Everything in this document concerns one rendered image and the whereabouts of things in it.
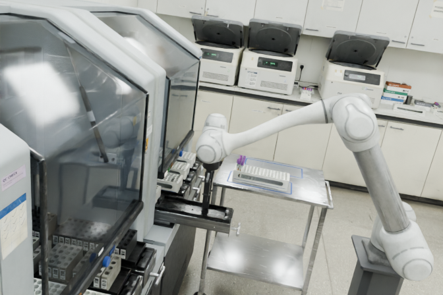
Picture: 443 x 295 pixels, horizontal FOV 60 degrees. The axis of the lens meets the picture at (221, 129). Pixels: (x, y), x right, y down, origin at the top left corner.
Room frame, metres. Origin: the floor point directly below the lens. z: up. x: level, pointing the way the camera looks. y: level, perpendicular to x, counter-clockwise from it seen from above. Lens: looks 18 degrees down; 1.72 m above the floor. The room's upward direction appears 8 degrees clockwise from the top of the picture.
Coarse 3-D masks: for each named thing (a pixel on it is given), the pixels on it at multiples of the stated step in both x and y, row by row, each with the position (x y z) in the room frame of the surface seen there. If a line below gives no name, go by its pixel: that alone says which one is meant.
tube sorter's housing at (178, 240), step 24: (24, 0) 1.61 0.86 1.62; (48, 0) 1.84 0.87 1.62; (72, 0) 2.13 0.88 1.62; (96, 24) 1.44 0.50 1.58; (168, 24) 2.22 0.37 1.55; (120, 48) 1.39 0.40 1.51; (192, 48) 2.11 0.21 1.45; (192, 192) 1.89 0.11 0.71; (144, 240) 1.38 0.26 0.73; (168, 240) 1.41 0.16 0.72; (192, 240) 2.11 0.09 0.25; (168, 264) 1.45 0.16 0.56; (168, 288) 1.51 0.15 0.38
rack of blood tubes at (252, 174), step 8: (248, 168) 1.93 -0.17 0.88; (256, 168) 1.94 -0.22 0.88; (248, 176) 1.89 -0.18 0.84; (256, 176) 1.85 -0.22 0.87; (264, 176) 1.85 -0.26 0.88; (272, 176) 1.86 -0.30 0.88; (280, 176) 1.87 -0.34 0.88; (288, 176) 1.88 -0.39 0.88; (256, 184) 1.85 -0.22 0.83; (272, 184) 1.84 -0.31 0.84; (280, 184) 1.89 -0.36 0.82; (288, 184) 1.83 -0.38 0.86
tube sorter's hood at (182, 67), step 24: (120, 24) 1.74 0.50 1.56; (144, 24) 2.01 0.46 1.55; (144, 48) 1.65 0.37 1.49; (168, 48) 1.89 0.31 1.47; (168, 72) 1.56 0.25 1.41; (192, 72) 1.93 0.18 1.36; (168, 96) 1.49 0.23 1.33; (192, 96) 1.99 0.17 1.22; (168, 120) 1.53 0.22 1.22; (192, 120) 2.07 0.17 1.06; (168, 144) 1.57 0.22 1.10; (168, 168) 1.56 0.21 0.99
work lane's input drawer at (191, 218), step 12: (156, 204) 1.53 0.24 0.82; (168, 204) 1.57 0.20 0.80; (180, 204) 1.58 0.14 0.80; (192, 204) 1.60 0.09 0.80; (156, 216) 1.50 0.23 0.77; (168, 216) 1.49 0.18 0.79; (180, 216) 1.49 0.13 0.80; (192, 216) 1.49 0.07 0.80; (204, 216) 1.49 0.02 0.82; (216, 216) 1.52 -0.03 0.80; (228, 216) 1.51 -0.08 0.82; (204, 228) 1.48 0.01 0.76; (216, 228) 1.47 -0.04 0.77; (228, 228) 1.46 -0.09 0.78
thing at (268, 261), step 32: (224, 160) 2.13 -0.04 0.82; (256, 160) 2.20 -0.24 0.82; (224, 192) 2.24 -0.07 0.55; (256, 192) 1.79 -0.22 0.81; (288, 192) 1.82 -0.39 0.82; (320, 192) 1.87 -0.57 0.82; (320, 224) 1.74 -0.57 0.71; (224, 256) 1.95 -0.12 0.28; (256, 256) 1.99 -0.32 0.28; (288, 256) 2.03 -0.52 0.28
